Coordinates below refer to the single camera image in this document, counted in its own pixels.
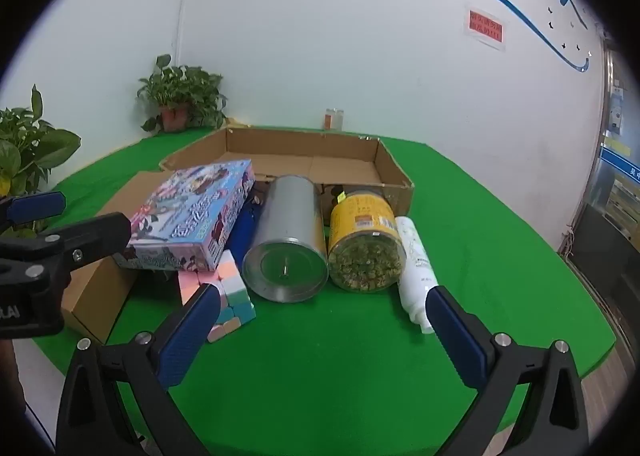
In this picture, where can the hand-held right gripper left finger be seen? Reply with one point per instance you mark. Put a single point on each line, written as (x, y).
(190, 331)

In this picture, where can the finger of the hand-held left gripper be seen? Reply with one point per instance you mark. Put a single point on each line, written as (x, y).
(90, 236)
(37, 208)

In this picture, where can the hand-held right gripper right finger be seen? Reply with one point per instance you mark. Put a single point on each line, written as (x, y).
(457, 341)

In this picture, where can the pastel cube puzzle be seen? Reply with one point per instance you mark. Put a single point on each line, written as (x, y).
(237, 296)

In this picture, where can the white spray bottle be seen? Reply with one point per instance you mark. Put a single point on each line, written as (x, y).
(415, 266)

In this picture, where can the cartoon board game box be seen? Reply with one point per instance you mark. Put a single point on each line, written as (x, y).
(190, 216)

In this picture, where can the blue toy car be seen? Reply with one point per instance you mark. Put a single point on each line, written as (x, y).
(247, 236)

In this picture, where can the silver metal can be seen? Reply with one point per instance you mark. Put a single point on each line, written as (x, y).
(290, 216)

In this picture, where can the yellow label dried flower jar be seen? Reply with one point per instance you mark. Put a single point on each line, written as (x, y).
(360, 221)

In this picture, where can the large cardboard box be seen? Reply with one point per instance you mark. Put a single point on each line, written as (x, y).
(300, 145)

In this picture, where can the large leafy green plant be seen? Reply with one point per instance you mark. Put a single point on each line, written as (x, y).
(30, 145)

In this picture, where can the potted plant in orange pot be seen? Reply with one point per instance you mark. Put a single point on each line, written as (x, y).
(175, 85)

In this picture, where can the glass door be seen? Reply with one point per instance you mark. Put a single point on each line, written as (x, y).
(615, 196)

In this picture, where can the glass jar with orange label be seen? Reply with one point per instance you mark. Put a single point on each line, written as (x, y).
(334, 119)

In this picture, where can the red wall sign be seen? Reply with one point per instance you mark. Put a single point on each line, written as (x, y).
(484, 25)

